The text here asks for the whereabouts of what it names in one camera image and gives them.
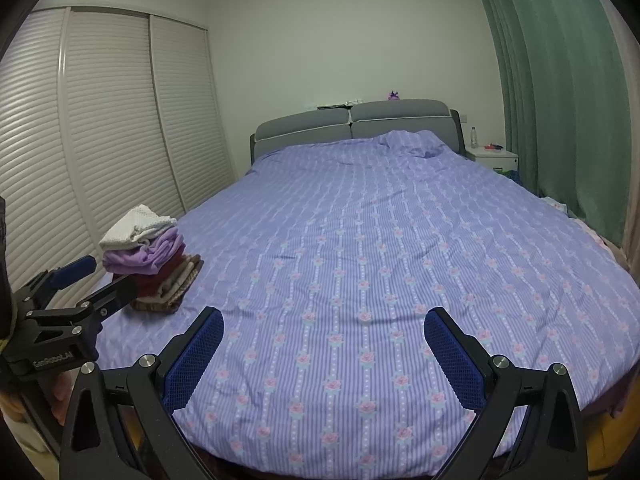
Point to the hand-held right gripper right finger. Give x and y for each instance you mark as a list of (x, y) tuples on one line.
[(452, 360)]

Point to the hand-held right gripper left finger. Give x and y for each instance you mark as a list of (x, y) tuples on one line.
[(195, 360)]

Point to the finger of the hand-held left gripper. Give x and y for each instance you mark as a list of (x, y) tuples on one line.
[(75, 269), (117, 292)]

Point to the white dotted long-sleeve shirt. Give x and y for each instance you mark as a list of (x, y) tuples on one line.
[(135, 227)]

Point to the person's left hand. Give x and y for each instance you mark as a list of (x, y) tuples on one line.
[(61, 400)]

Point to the dark red folded garment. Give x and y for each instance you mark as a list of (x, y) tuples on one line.
[(155, 282)]

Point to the brown folded garment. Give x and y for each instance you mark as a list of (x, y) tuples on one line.
[(160, 306)]

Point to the purple folded garment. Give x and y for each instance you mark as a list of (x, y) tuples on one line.
[(150, 257)]

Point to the beige folded garment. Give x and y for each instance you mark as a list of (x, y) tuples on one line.
[(182, 277)]

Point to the purple floral bed sheet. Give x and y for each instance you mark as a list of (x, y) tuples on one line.
[(375, 260)]

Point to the white louvered wardrobe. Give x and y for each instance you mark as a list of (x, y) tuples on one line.
[(115, 135)]

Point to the white nightstand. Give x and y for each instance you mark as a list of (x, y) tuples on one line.
[(495, 160)]

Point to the small red thing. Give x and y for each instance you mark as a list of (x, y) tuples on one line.
[(492, 147)]

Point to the clear bottle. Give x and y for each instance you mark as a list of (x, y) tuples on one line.
[(473, 139)]

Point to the grey bed headboard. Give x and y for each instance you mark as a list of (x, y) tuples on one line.
[(300, 127)]

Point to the dark flat book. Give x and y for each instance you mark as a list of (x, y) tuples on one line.
[(332, 106)]

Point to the green curtain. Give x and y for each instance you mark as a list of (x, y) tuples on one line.
[(550, 85)]

